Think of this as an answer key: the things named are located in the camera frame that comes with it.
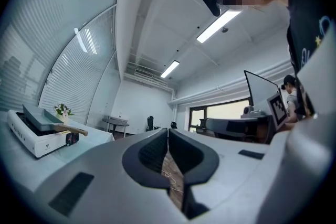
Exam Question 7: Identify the black head-mounted camera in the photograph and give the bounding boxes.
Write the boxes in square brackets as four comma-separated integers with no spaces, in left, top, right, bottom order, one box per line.
[202,0,222,18]

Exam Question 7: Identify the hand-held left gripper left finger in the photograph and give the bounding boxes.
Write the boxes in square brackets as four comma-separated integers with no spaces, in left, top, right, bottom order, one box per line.
[33,127,188,224]

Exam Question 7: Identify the dark round table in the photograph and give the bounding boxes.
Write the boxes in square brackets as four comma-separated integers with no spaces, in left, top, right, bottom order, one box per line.
[102,118,130,138]

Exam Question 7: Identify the long ceiling light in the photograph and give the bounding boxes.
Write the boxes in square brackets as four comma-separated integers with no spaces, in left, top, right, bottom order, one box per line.
[160,60,181,79]
[196,9,243,44]

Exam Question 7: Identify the white portable stove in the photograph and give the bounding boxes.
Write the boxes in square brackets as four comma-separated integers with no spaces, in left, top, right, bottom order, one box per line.
[7,109,80,159]

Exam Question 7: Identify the glass partition with blinds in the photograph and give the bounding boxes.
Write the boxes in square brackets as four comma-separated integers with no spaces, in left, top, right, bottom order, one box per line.
[0,0,124,126]

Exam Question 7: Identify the small black and red device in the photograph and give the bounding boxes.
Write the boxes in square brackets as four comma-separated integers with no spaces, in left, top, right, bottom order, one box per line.
[65,132,80,147]

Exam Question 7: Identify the grey rectangular frying pan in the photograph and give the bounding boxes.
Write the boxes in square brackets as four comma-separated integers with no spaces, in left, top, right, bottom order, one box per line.
[22,103,89,137]

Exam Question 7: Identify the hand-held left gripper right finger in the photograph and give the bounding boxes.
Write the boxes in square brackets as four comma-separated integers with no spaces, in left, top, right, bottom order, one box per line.
[168,127,288,220]

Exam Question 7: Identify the ceiling air vent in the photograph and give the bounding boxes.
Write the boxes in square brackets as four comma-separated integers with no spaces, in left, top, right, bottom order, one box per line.
[134,68,154,79]

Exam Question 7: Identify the table with white cloth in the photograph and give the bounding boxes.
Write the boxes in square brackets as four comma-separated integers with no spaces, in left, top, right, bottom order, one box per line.
[0,110,116,192]

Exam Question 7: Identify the white cable on floor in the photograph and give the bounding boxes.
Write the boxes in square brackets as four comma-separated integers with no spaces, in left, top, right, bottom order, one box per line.
[161,169,185,194]

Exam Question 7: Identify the dark framed window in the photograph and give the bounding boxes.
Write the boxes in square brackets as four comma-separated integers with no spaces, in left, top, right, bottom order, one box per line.
[188,98,250,133]

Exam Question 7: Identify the person's black printed shirt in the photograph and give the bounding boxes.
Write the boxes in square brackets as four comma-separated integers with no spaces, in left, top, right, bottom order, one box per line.
[278,0,336,116]

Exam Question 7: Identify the flowers in white vase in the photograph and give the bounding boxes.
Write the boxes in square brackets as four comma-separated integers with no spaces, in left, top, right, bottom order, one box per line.
[53,103,76,124]

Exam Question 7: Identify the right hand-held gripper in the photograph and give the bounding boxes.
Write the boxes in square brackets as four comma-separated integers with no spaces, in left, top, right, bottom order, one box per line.
[198,70,290,145]

